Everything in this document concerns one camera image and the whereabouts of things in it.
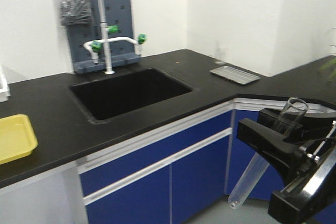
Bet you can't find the black lab sink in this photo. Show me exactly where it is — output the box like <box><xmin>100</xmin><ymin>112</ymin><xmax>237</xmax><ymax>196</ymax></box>
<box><xmin>69</xmin><ymin>68</ymin><xmax>193</xmax><ymax>124</ymax></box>

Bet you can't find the clear glass beaker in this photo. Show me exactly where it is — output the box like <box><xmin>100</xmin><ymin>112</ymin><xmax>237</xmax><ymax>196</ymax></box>
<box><xmin>215</xmin><ymin>46</ymin><xmax>227</xmax><ymax>65</ymax></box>

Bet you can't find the yellow plastic tray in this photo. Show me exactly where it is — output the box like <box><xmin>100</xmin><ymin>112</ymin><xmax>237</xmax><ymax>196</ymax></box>
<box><xmin>1</xmin><ymin>114</ymin><xmax>38</xmax><ymax>165</ymax></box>

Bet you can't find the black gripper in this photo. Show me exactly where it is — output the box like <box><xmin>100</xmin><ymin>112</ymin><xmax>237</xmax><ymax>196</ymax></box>
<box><xmin>237</xmin><ymin>109</ymin><xmax>335</xmax><ymax>222</ymax></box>

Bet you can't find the blue cabinet door left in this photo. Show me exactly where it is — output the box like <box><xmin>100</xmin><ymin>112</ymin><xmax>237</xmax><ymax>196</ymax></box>
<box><xmin>86</xmin><ymin>167</ymin><xmax>170</xmax><ymax>223</ymax></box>

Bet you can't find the metal tray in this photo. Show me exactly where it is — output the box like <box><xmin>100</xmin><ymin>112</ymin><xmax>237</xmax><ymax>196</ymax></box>
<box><xmin>210</xmin><ymin>66</ymin><xmax>260</xmax><ymax>85</ymax></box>

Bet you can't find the white frame object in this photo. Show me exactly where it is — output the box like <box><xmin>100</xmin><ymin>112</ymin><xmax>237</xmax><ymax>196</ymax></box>
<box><xmin>0</xmin><ymin>66</ymin><xmax>11</xmax><ymax>102</ymax></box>

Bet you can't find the blue corner cabinet door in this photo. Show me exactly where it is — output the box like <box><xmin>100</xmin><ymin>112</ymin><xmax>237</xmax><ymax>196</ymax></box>
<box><xmin>226</xmin><ymin>109</ymin><xmax>336</xmax><ymax>224</ymax></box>

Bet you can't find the grey pegboard drying rack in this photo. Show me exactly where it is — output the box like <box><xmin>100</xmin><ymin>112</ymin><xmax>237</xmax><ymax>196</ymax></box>
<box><xmin>56</xmin><ymin>0</ymin><xmax>141</xmax><ymax>74</ymax></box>

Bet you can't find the blue cabinet door middle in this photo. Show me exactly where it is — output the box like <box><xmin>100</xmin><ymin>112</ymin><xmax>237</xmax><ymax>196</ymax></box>
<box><xmin>172</xmin><ymin>136</ymin><xmax>229</xmax><ymax>223</ymax></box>

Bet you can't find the green spider plant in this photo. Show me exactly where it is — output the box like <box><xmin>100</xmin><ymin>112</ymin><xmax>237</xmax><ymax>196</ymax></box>
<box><xmin>318</xmin><ymin>27</ymin><xmax>336</xmax><ymax>83</ymax></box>

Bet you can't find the blue cabinet drawer front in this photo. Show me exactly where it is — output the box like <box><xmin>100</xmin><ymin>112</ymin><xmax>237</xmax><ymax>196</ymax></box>
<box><xmin>79</xmin><ymin>112</ymin><xmax>232</xmax><ymax>196</ymax></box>

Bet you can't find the white lab faucet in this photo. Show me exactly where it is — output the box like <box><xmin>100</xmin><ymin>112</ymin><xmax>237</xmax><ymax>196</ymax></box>
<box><xmin>83</xmin><ymin>0</ymin><xmax>147</xmax><ymax>74</ymax></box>

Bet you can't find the clear glass test tube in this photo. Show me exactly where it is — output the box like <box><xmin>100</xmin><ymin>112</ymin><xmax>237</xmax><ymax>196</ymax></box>
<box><xmin>228</xmin><ymin>97</ymin><xmax>309</xmax><ymax>209</ymax></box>

